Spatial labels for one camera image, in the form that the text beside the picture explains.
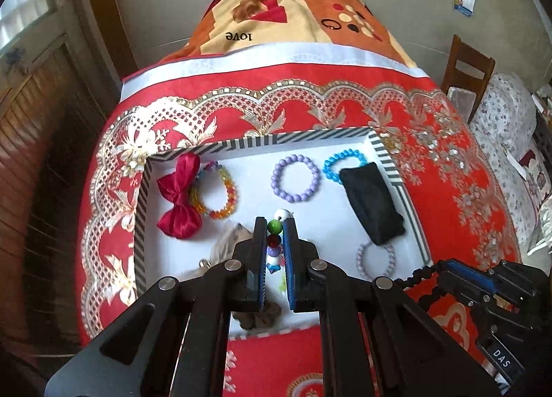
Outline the black bead bracelet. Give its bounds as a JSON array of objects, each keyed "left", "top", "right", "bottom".
[{"left": 394, "top": 263, "right": 445, "bottom": 295}]

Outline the silver spiral hair tie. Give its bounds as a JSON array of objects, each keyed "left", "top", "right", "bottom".
[{"left": 354, "top": 241, "right": 397, "bottom": 282}]

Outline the leopard print bow scrunchie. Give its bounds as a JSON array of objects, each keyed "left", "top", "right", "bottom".
[{"left": 179, "top": 223, "right": 282, "bottom": 331}]

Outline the dark red velvet bow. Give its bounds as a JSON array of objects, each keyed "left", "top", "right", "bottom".
[{"left": 157, "top": 153, "right": 202, "bottom": 240}]

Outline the black fabric pouch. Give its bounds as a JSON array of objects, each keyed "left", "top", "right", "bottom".
[{"left": 339, "top": 162, "right": 405, "bottom": 246}]

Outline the pastel mixed bead bracelet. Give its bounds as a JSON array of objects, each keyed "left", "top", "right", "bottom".
[{"left": 265, "top": 207, "right": 296, "bottom": 295}]

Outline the orange amber bead bracelet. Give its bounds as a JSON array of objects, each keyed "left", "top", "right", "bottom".
[{"left": 189, "top": 160, "right": 240, "bottom": 221}]

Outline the blue bead bracelet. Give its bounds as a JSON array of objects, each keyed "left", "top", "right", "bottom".
[{"left": 322, "top": 148, "right": 369, "bottom": 186}]

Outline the purple bead bracelet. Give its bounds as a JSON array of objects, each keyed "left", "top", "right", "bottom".
[{"left": 270, "top": 153, "right": 322, "bottom": 204}]

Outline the striped white tray box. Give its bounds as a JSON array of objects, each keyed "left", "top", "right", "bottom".
[{"left": 133, "top": 126, "right": 433, "bottom": 341}]

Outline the white floral pillow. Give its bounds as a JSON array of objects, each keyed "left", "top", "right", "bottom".
[{"left": 469, "top": 74, "right": 551, "bottom": 256}]

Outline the wooden chair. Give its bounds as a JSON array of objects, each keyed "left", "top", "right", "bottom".
[{"left": 441, "top": 34, "right": 496, "bottom": 123}]

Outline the red floral bedspread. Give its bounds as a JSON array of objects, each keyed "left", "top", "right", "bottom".
[{"left": 75, "top": 40, "right": 521, "bottom": 397}]

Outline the wooden slatted headboard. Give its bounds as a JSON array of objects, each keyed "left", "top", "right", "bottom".
[{"left": 1, "top": 38, "right": 106, "bottom": 363}]

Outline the orange love print quilt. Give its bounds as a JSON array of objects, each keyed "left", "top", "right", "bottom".
[{"left": 162, "top": 0, "right": 415, "bottom": 67}]

